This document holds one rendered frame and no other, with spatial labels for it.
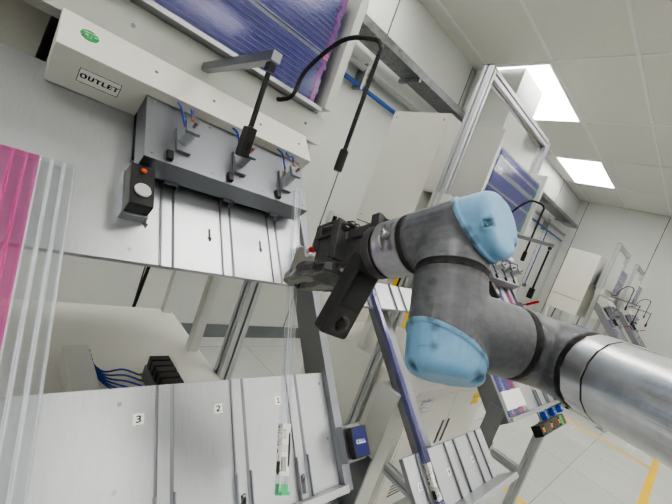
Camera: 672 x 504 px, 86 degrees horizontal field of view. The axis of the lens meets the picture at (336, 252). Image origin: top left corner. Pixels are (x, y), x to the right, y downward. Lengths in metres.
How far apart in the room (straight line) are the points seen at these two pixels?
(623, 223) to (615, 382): 7.87
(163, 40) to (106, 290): 1.87
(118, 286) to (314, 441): 1.96
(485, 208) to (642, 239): 7.77
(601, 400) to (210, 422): 0.47
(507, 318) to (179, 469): 0.44
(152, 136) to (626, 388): 0.67
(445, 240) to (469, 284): 0.05
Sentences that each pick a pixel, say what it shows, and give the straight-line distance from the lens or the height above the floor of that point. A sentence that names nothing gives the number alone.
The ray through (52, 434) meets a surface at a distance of 0.54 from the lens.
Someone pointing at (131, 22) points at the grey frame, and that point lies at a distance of 0.82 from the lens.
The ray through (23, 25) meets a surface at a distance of 0.95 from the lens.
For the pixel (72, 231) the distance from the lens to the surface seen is 0.62.
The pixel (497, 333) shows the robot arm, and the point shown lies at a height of 1.11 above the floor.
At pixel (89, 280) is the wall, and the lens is 2.46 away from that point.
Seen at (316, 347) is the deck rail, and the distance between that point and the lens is 0.75.
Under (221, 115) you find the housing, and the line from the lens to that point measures 0.78.
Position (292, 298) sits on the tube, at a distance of 0.59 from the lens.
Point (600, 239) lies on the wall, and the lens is 8.19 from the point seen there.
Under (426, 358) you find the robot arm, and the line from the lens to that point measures 0.34.
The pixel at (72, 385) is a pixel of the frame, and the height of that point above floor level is 0.66.
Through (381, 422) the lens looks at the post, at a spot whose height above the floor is 0.73.
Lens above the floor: 1.16
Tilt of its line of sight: 6 degrees down
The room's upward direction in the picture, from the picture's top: 20 degrees clockwise
